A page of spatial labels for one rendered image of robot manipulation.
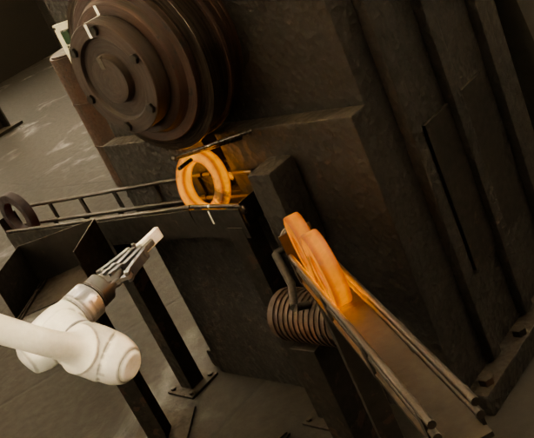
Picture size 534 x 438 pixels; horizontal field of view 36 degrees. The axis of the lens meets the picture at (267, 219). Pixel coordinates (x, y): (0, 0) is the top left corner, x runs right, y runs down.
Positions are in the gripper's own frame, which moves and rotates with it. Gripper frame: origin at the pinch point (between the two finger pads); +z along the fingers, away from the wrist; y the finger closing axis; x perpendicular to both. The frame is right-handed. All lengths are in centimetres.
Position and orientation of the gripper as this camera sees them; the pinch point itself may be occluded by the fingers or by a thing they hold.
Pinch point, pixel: (150, 240)
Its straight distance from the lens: 202.4
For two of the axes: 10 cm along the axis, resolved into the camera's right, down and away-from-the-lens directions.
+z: 5.6, -6.1, 5.6
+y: 7.0, 0.0, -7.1
